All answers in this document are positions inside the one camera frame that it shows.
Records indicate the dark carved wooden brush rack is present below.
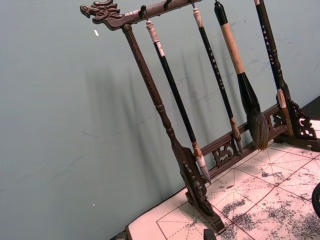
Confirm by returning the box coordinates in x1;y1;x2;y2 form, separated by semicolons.
79;0;320;235

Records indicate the small black block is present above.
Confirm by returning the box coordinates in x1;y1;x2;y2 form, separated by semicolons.
202;228;217;240

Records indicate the black round dish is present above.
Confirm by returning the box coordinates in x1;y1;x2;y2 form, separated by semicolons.
310;182;320;226

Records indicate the black brush with white ferrule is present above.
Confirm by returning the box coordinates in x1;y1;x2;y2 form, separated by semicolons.
253;0;295;137

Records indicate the thin black brush white cap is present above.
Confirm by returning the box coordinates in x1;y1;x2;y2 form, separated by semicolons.
145;20;212;185

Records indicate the white red-grid practice mat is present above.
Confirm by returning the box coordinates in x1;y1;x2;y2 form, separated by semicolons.
124;141;320;240

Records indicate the thin black brush brown tip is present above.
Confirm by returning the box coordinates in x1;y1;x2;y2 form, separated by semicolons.
192;7;244;155

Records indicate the large brush with tan handle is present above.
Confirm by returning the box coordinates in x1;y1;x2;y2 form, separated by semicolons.
213;0;270;151

